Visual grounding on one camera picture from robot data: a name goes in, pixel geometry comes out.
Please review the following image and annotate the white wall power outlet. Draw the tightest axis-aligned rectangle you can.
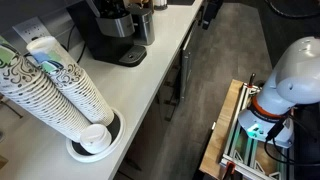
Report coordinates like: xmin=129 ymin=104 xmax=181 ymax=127
xmin=12 ymin=16 xmax=51 ymax=45

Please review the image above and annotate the white cup lid stack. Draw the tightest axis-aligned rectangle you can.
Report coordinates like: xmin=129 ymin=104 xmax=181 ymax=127
xmin=79 ymin=123 xmax=113 ymax=155

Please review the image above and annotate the short patterned paper cup stack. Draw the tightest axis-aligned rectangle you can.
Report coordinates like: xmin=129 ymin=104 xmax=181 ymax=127
xmin=26 ymin=35 xmax=116 ymax=127

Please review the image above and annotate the black coffee machine cable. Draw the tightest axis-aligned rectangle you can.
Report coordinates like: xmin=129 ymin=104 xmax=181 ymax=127
xmin=66 ymin=24 xmax=87 ymax=65

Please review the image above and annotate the black floor cable loop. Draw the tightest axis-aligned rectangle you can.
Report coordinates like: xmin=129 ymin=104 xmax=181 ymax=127
xmin=264 ymin=0 xmax=320 ymax=20

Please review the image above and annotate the black base cable bundle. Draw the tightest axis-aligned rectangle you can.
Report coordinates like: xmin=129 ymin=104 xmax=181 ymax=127
xmin=264 ymin=114 xmax=320 ymax=168

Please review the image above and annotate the tall patterned paper cup stack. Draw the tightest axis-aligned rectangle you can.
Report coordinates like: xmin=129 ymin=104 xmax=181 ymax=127
xmin=0 ymin=34 xmax=93 ymax=143

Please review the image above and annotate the silver countertop canister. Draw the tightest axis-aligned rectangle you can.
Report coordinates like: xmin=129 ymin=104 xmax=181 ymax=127
xmin=127 ymin=4 xmax=157 ymax=47

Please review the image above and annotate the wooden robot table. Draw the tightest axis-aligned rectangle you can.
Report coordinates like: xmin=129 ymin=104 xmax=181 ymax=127
xmin=198 ymin=78 xmax=288 ymax=180

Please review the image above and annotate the orange black bar clamp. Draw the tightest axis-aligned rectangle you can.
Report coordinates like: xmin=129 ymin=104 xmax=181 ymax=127
xmin=247 ymin=72 xmax=258 ymax=90
xmin=222 ymin=160 xmax=239 ymax=180

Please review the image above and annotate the black floor stand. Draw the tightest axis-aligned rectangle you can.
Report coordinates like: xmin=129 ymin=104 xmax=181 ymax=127
xmin=200 ymin=0 xmax=225 ymax=31

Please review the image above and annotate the silver fridge door handle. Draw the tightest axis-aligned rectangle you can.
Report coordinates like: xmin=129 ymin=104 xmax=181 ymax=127
xmin=180 ymin=49 xmax=190 ymax=102

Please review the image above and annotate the white round plate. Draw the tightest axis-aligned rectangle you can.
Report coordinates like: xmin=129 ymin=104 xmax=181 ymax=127
xmin=65 ymin=107 xmax=127 ymax=164

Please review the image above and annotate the black coffee machine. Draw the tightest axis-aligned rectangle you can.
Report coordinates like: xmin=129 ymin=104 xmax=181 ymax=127
xmin=65 ymin=0 xmax=148 ymax=68

